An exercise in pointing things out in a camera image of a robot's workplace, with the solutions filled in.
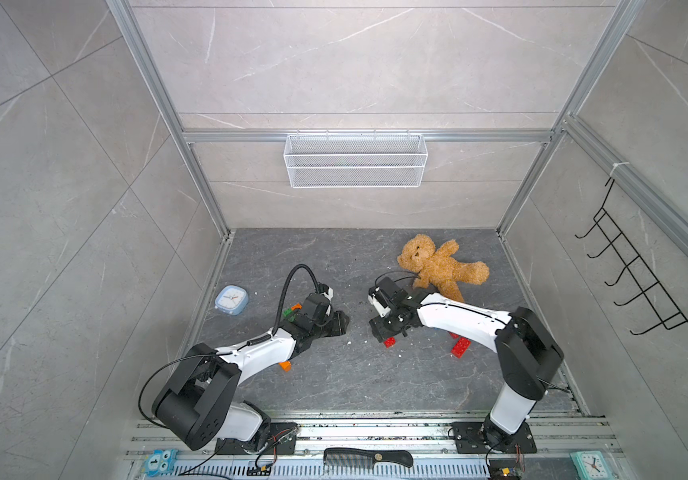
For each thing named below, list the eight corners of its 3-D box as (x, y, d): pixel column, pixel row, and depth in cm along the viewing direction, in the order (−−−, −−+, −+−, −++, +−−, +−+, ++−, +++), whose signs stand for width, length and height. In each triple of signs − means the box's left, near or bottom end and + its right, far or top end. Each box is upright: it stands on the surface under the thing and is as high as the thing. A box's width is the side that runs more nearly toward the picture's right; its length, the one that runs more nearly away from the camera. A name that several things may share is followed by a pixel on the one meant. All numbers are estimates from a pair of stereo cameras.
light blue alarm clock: (214, 315, 98) (210, 310, 95) (222, 290, 104) (219, 285, 102) (244, 315, 98) (241, 310, 95) (251, 290, 104) (248, 285, 102)
